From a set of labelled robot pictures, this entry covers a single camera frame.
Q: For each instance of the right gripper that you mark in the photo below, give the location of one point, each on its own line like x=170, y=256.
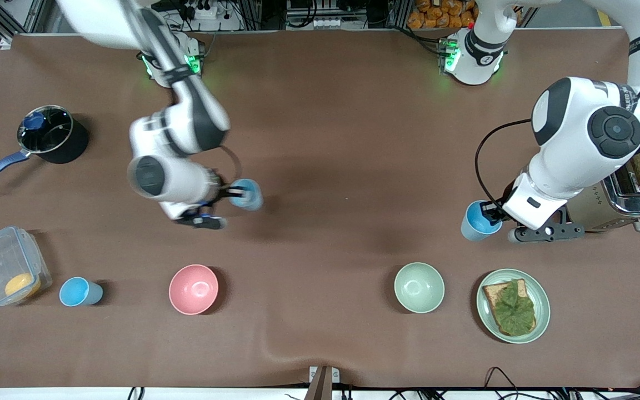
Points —
x=224, y=191

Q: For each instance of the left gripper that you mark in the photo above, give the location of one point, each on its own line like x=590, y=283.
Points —
x=493, y=211

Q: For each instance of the blue plastic cup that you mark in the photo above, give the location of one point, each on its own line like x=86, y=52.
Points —
x=246, y=197
x=475, y=222
x=78, y=292

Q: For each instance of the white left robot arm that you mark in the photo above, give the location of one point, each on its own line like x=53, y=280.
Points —
x=592, y=128

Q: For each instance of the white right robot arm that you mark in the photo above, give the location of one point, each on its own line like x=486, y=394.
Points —
x=186, y=116

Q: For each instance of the toast slice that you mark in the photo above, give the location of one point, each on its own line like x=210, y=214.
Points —
x=492, y=294

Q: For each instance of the green plate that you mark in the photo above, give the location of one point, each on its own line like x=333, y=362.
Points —
x=542, y=300

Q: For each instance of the green lettuce leaf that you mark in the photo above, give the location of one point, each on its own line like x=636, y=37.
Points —
x=514, y=311

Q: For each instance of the brown table mat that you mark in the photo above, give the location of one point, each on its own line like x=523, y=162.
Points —
x=320, y=139

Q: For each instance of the pink bowl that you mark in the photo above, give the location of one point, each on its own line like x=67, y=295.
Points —
x=193, y=289

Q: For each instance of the green bowl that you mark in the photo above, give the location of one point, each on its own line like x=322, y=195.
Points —
x=419, y=288

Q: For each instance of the beige and chrome toaster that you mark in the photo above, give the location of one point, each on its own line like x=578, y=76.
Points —
x=631, y=203

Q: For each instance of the white power strip with plugs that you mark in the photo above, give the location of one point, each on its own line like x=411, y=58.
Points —
x=200, y=10

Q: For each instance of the glass lid with blue knob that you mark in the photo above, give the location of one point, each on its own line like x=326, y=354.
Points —
x=45, y=129

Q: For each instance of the bag of orange buns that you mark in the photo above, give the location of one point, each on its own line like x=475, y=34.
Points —
x=442, y=14

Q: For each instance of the yellow round food piece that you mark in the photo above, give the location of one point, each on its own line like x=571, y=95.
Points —
x=22, y=285

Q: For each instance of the aluminium frame rail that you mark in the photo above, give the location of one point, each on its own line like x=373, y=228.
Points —
x=6, y=25

